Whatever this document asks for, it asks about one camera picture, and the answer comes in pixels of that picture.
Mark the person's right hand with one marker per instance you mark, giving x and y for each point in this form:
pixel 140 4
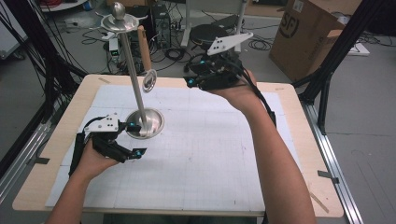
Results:
pixel 241 95

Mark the black flat pad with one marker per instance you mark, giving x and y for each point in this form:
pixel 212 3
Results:
pixel 227 21

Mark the aluminium rail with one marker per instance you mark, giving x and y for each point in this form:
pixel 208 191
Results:
pixel 331 161
pixel 21 155

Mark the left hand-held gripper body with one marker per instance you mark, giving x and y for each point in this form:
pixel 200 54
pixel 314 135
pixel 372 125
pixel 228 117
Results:
pixel 104 123

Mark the grey tape piece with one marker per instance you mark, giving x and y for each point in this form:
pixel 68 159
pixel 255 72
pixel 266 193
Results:
pixel 40 160
pixel 327 175

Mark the tall steel utensil rack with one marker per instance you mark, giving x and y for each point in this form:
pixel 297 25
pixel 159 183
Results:
pixel 137 90

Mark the white power strip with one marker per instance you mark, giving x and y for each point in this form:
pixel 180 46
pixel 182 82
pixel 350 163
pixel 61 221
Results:
pixel 358 49

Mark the black computer tower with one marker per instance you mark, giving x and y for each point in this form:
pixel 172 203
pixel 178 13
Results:
pixel 161 26

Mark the black metal frame post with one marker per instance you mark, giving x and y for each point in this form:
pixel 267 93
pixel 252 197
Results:
pixel 40 46
pixel 339 49

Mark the person's left hand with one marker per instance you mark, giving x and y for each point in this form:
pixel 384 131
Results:
pixel 91 161

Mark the white metal stand frame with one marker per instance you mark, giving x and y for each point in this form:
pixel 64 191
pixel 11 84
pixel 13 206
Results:
pixel 186 26

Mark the brown cardboard box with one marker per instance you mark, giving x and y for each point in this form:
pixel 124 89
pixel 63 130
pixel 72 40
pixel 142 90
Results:
pixel 306 37

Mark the white power adapter box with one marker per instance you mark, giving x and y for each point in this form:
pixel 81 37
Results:
pixel 114 46

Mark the white grid mat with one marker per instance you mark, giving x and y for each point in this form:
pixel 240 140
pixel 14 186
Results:
pixel 193 140

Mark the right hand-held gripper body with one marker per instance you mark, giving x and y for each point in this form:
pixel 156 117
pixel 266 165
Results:
pixel 225 43

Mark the black round stool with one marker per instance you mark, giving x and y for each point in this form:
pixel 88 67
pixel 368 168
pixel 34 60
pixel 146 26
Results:
pixel 204 32

